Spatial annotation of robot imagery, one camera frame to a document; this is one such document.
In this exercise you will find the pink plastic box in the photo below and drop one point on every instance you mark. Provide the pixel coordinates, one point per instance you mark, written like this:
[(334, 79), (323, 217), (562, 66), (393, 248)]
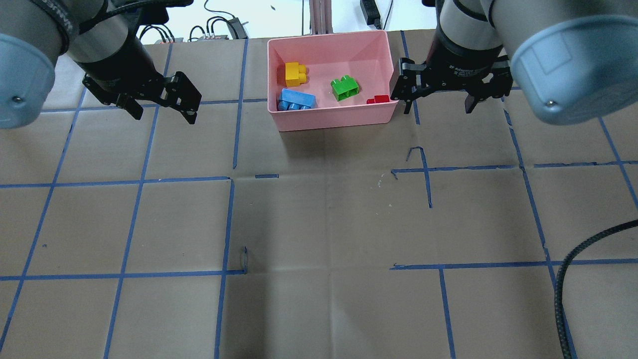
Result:
[(330, 80)]

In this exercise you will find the black power adapter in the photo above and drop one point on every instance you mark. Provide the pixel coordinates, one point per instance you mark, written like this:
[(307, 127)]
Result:
[(371, 13)]

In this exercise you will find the yellow toy block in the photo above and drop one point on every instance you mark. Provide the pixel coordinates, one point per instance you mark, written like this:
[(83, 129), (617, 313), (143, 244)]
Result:
[(295, 74)]

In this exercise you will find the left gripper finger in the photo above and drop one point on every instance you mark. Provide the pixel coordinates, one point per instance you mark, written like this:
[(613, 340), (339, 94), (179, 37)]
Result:
[(179, 93), (130, 105)]

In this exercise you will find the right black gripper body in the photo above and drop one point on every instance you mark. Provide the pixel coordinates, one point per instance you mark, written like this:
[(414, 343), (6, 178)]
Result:
[(461, 64)]

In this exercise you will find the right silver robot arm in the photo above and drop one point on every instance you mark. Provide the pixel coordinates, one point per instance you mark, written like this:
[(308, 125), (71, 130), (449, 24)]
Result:
[(574, 60)]

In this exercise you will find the green toy block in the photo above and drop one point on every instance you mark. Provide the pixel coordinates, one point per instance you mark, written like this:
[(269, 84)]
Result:
[(345, 87)]

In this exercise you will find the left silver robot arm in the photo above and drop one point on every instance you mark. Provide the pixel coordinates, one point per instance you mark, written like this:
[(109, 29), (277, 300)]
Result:
[(35, 33)]

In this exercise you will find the red toy block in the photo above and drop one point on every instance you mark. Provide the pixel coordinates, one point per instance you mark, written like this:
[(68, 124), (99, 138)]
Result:
[(378, 99)]

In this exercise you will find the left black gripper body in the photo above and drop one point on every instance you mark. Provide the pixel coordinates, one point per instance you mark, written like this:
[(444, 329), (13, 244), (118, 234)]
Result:
[(119, 66)]

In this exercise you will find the aluminium frame post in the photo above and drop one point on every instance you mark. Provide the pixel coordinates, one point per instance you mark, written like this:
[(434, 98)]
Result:
[(320, 17)]

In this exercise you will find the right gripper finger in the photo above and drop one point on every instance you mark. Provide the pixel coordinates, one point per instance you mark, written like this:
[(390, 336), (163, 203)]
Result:
[(499, 85), (409, 82)]

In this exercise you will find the blue toy block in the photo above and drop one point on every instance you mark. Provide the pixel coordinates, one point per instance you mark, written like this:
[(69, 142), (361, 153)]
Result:
[(291, 100)]

